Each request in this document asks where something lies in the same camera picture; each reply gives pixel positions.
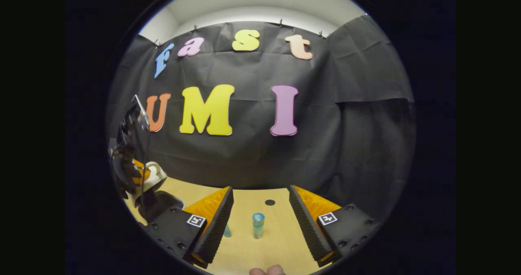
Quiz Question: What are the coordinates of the blue green glass bottle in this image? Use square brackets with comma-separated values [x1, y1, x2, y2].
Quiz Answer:
[252, 213, 265, 240]

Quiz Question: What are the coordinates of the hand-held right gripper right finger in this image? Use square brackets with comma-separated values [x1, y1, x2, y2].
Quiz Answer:
[288, 185, 381, 268]

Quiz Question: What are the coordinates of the black backdrop cloth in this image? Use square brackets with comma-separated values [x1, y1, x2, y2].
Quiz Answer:
[107, 14, 416, 222]

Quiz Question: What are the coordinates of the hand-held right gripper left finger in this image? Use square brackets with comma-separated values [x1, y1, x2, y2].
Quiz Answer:
[146, 186, 234, 269]

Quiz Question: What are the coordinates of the white suitcase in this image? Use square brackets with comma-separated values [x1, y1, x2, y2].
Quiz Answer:
[134, 161, 184, 223]

